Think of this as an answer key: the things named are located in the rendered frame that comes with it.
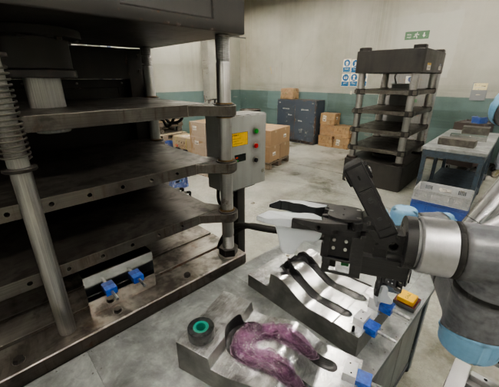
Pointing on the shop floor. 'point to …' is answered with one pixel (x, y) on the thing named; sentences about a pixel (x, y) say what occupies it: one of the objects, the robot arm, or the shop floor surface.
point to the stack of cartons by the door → (333, 131)
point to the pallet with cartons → (276, 144)
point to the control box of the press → (250, 175)
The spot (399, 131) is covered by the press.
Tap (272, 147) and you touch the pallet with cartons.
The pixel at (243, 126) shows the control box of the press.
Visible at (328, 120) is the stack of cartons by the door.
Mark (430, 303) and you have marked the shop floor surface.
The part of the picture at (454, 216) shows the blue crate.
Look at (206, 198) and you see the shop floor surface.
